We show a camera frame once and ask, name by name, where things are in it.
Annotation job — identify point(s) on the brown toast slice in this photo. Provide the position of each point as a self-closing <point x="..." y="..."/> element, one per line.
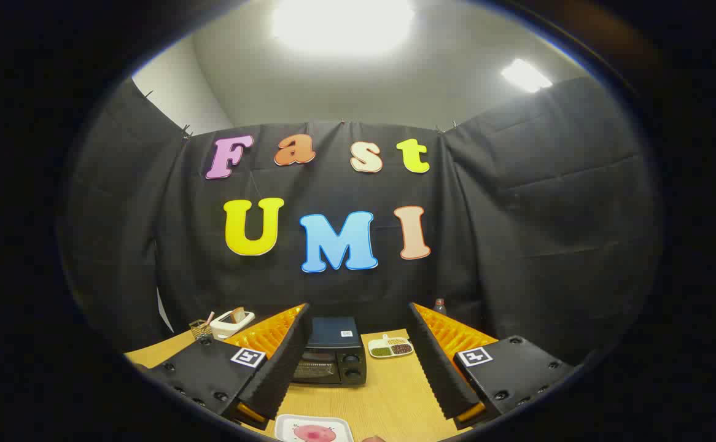
<point x="238" y="315"/>

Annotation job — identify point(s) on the white divided bean dish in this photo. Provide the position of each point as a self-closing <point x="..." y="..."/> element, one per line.
<point x="390" y="348"/>

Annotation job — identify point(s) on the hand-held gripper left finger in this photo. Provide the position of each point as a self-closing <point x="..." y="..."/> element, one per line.
<point x="284" y="362"/>

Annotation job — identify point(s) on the red label water bottle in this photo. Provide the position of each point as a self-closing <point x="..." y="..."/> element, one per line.
<point x="439" y="307"/>

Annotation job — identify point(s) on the black toaster oven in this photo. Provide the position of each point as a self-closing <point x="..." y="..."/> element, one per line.
<point x="332" y="334"/>

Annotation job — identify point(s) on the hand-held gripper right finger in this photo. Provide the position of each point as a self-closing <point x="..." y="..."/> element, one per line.
<point x="438" y="362"/>

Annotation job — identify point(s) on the white square plate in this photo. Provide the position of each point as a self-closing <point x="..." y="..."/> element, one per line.
<point x="287" y="423"/>

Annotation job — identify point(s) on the small ceiling light panel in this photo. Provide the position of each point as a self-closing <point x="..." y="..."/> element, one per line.
<point x="525" y="75"/>

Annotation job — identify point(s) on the large ceiling light panel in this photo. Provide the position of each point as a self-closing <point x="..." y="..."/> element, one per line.
<point x="342" y="24"/>

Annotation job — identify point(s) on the white bread toaster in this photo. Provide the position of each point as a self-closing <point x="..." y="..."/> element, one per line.
<point x="226" y="328"/>

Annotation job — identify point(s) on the pink ham slice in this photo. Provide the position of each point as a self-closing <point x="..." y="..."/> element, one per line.
<point x="315" y="433"/>

